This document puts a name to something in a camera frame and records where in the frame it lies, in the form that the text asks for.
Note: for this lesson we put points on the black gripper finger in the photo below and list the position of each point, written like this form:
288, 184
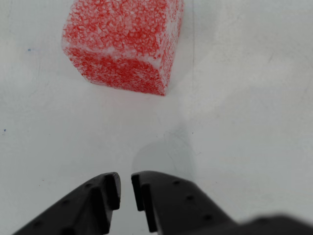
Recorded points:
80, 210
176, 205

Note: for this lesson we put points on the red foam cube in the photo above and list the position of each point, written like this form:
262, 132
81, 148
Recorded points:
122, 41

